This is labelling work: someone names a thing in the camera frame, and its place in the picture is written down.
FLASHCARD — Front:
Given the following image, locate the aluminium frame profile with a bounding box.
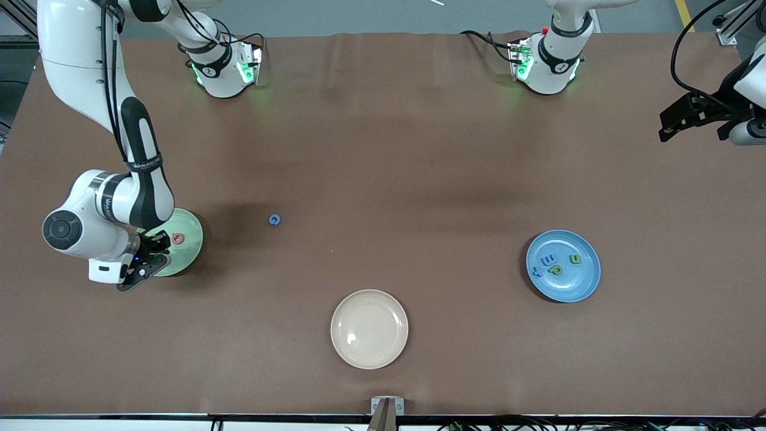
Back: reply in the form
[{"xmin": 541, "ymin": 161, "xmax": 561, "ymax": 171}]
[
  {"xmin": 0, "ymin": 0, "xmax": 39, "ymax": 51},
  {"xmin": 712, "ymin": 0, "xmax": 766, "ymax": 45}
]

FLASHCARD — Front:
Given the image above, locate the brown table cover mat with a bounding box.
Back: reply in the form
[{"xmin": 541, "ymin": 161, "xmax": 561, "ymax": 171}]
[{"xmin": 0, "ymin": 31, "xmax": 766, "ymax": 417}]

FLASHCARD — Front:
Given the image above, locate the black base cable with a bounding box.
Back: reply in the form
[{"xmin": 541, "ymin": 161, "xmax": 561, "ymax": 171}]
[
  {"xmin": 177, "ymin": 0, "xmax": 265, "ymax": 68},
  {"xmin": 460, "ymin": 30, "xmax": 518, "ymax": 63}
]

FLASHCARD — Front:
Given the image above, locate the beige plate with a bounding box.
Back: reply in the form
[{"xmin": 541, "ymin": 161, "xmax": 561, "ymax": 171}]
[{"xmin": 330, "ymin": 289, "xmax": 409, "ymax": 370}]

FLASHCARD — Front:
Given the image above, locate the green plate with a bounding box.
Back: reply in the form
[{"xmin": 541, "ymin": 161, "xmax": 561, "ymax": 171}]
[{"xmin": 139, "ymin": 208, "xmax": 204, "ymax": 277}]

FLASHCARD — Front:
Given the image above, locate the blue plate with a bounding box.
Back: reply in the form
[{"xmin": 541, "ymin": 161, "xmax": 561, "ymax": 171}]
[{"xmin": 526, "ymin": 230, "xmax": 601, "ymax": 303}]

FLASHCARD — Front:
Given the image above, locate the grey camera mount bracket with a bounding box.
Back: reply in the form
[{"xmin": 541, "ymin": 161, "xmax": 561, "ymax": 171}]
[{"xmin": 366, "ymin": 396, "xmax": 405, "ymax": 431}]

